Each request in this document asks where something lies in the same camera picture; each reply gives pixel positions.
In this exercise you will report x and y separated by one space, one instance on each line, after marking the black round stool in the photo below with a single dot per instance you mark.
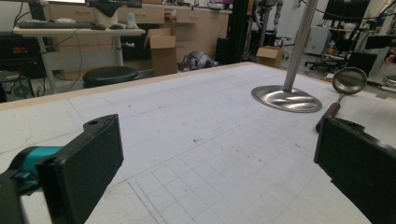
109 74

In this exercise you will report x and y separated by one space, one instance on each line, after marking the black keyboard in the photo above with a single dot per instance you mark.
53 25

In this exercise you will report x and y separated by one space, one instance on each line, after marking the tall open cardboard box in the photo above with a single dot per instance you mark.
163 59

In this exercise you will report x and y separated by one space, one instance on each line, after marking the white desk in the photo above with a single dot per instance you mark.
77 31

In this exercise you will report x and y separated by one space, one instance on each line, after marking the black frame column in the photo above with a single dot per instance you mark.
239 31

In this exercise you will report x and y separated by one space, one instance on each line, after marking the steel utensil stand with round base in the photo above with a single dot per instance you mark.
286 99

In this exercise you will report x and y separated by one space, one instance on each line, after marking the white grid mat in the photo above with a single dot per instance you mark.
202 140

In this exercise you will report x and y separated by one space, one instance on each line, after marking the grey backpack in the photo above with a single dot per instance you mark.
197 60

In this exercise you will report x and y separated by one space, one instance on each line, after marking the wooden cabinets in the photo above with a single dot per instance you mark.
205 28

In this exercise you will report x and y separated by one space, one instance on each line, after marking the pale plastic bottle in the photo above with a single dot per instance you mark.
132 21

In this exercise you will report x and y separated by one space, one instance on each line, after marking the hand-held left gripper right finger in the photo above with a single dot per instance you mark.
358 161

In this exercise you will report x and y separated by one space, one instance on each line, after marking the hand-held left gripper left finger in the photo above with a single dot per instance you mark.
81 168

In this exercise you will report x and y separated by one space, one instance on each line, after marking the small cardboard box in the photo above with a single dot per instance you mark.
269 57

